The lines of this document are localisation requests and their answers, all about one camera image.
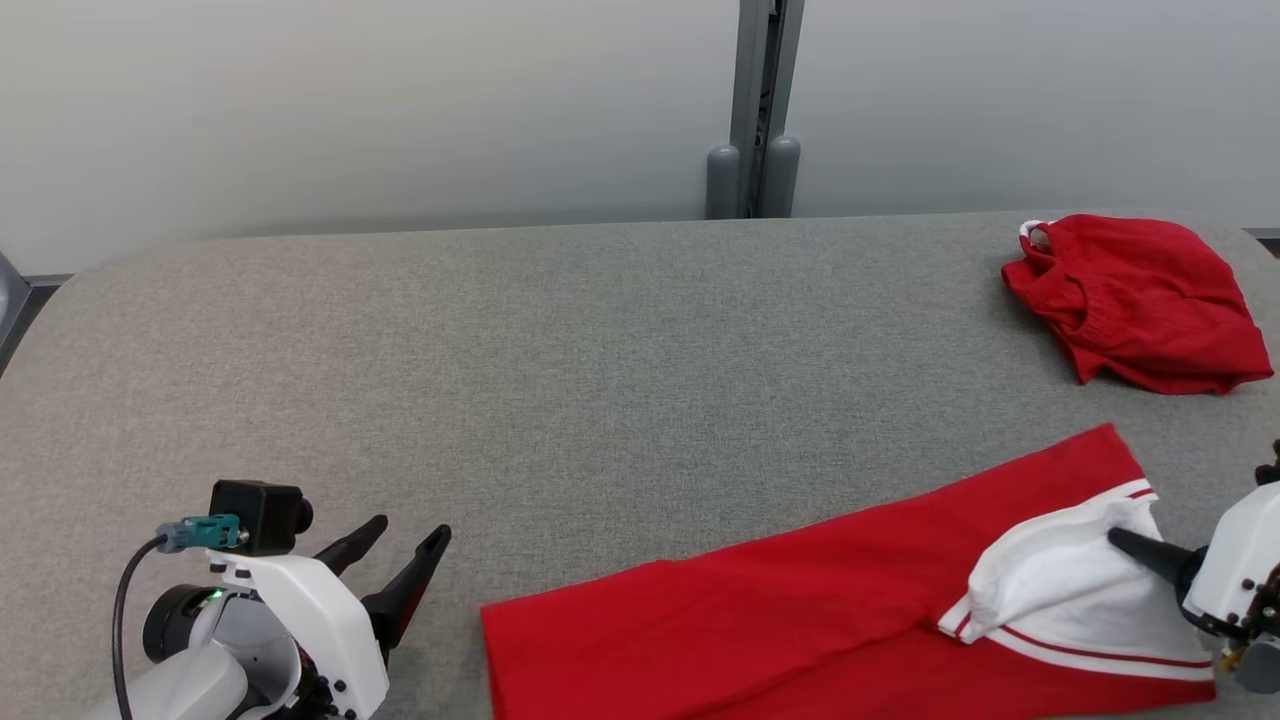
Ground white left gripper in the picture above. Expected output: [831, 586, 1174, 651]
[205, 516, 453, 720]

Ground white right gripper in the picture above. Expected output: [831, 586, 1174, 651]
[1108, 480, 1280, 641]

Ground red shorts with white stripe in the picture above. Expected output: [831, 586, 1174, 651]
[1002, 213, 1274, 396]

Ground red shirt with white sleeves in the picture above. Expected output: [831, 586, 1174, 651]
[480, 423, 1219, 720]

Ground teal left camera connector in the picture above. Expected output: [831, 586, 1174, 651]
[155, 514, 246, 554]

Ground black left camera cable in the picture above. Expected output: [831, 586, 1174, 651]
[112, 535, 171, 720]

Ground grey cylindrical post foot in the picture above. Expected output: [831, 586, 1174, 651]
[762, 135, 803, 219]
[706, 145, 743, 221]

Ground grey metal partition post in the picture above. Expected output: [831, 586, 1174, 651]
[730, 0, 806, 219]

